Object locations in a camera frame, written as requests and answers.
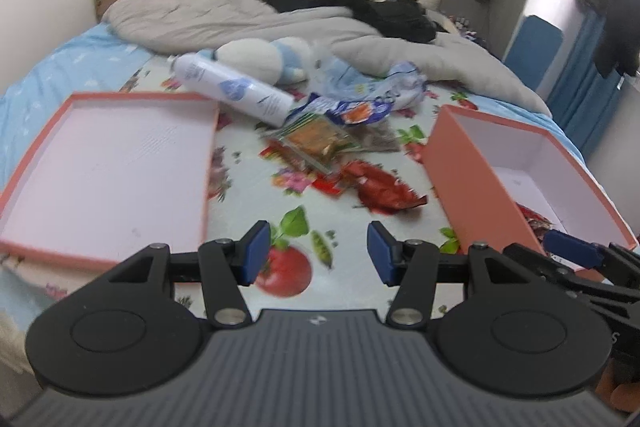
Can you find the hanging dark clothes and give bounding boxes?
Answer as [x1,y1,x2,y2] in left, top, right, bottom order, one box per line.
[582,0,640,78]

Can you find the grey snack packet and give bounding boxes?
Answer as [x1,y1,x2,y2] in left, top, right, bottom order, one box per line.
[350,124,401,154]

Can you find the fruit printed bed sheet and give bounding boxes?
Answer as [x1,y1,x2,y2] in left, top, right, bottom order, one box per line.
[0,24,601,323]

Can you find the person's right hand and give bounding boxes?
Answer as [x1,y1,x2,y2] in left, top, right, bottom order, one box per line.
[597,369,640,412]

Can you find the red foil snack packet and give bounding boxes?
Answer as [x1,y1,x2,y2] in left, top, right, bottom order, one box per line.
[342,159,428,210]

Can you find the blue snack packet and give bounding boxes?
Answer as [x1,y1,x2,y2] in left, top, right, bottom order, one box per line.
[292,94,396,126]

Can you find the blue chair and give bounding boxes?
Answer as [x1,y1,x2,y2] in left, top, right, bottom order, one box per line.
[502,14,563,90]

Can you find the dark red patterned snack packet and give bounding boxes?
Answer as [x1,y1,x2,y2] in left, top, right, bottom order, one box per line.
[517,202,568,240]

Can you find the crumpled blue printed plastic bag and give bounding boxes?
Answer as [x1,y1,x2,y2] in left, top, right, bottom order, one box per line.
[307,57,428,112]

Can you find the pink cardboard box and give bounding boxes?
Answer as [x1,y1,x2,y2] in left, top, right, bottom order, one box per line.
[422,104,638,283]

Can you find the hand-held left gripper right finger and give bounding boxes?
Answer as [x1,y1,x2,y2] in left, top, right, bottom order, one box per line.
[367,222,537,327]

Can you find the pink box lid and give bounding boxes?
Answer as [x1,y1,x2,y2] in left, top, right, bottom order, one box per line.
[0,92,221,270]

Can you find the row of small bottles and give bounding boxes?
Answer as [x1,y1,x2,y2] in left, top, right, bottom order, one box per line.
[447,14,476,38]

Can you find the white and blue plush toy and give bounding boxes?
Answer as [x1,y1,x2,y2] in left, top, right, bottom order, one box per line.
[197,38,313,85]

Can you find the grey duvet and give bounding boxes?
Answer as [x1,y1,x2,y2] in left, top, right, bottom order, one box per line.
[102,0,553,118]

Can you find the white spray bottle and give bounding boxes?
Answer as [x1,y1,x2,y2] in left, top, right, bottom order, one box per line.
[170,53,295,128]

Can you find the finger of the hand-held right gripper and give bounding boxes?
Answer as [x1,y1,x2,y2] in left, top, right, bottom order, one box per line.
[502,243,640,323]
[544,229,640,275]

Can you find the red and yellow snack packet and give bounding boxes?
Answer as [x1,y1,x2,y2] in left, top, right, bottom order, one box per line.
[300,169,346,196]

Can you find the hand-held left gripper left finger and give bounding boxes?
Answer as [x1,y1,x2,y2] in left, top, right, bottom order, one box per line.
[107,221,272,327]

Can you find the clear packet of brown snack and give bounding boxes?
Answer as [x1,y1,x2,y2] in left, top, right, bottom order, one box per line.
[267,113,358,174]

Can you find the blue curtain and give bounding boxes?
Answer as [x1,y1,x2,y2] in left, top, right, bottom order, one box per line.
[547,9,640,158]

